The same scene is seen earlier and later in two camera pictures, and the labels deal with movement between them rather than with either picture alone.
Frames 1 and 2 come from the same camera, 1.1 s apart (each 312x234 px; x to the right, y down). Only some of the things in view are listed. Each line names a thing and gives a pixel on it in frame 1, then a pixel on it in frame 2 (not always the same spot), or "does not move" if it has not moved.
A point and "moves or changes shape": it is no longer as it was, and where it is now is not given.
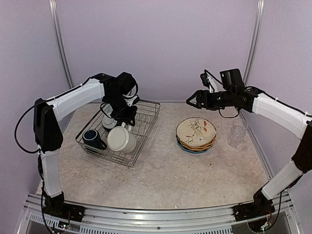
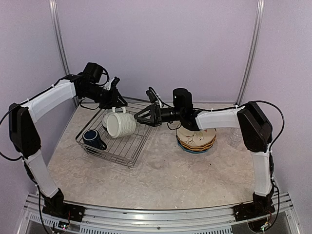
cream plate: (196, 131) does not move
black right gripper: (200, 93) -> (156, 109)
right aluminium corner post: (255, 40) does not move
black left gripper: (130, 116) -> (110, 103)
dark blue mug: (91, 138) does not move
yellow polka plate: (184, 145) does not move
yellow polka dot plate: (197, 148) does not move
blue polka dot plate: (190, 151) does not move
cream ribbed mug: (120, 138) moves or changes shape
